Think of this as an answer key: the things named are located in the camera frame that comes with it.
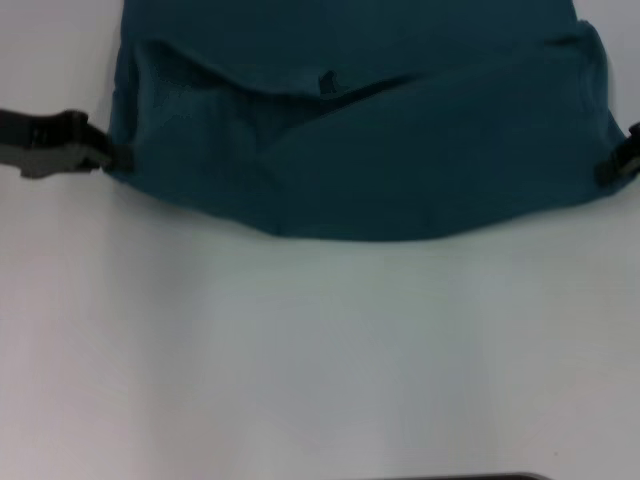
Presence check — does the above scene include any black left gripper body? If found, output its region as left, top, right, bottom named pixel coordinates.
left=0, top=108, right=112, bottom=181

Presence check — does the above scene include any teal t-shirt with beige print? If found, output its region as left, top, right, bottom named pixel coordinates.
left=108, top=0, right=632, bottom=244

